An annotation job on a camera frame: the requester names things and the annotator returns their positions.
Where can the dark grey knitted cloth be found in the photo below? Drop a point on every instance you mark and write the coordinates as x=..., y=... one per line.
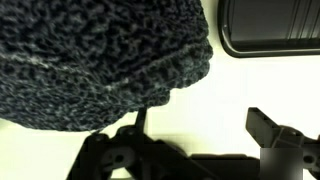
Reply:
x=81, y=65

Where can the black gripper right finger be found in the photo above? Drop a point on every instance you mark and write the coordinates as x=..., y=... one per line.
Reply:
x=268, y=134

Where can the black tray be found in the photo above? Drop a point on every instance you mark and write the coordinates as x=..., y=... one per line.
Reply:
x=269, y=28

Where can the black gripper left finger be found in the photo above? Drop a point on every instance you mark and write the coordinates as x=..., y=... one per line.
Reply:
x=142, y=157

